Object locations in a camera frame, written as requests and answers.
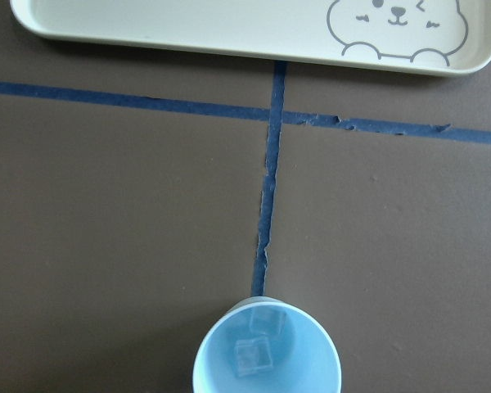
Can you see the clear ice cube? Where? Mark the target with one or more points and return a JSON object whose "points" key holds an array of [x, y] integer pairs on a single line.
{"points": [[267, 321], [253, 356]]}

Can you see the light blue plastic cup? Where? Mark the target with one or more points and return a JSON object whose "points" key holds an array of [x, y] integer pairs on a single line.
{"points": [[304, 356]]}

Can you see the cream bear serving tray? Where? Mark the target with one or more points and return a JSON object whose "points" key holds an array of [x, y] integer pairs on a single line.
{"points": [[419, 37]]}

